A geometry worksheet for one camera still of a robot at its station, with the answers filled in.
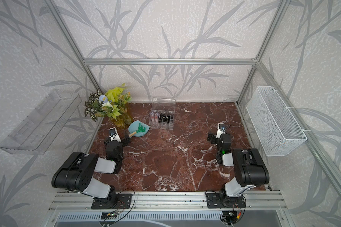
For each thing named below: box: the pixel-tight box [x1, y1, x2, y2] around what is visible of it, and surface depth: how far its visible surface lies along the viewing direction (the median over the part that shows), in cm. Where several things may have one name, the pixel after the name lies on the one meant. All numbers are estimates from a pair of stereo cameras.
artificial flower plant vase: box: [84, 82, 133, 129], surface depth 90 cm
